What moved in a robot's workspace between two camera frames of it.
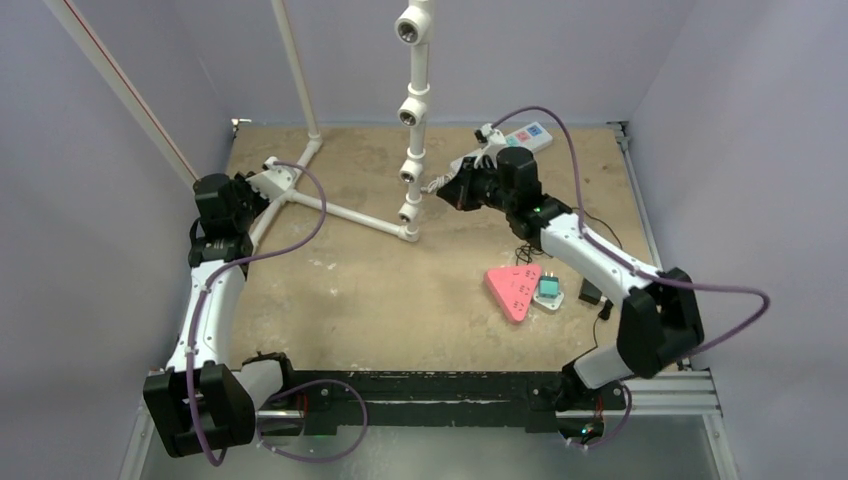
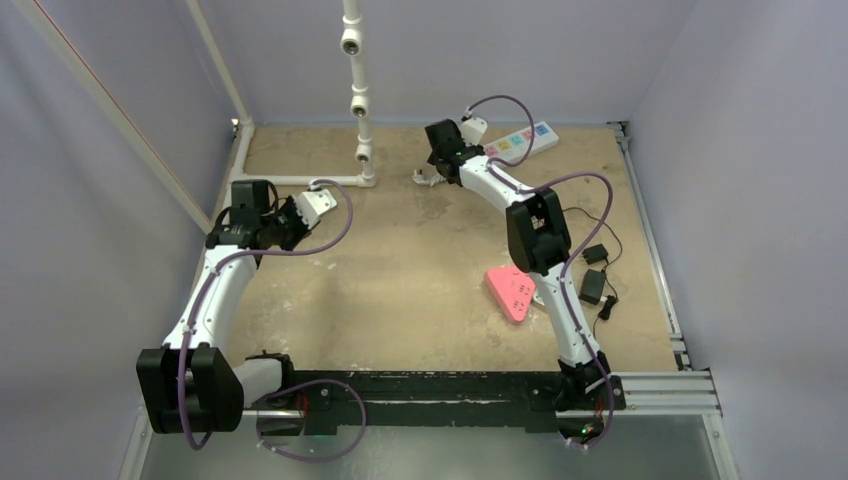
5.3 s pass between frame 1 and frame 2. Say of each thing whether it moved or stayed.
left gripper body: moved
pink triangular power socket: stayed
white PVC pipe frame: moved
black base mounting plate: stayed
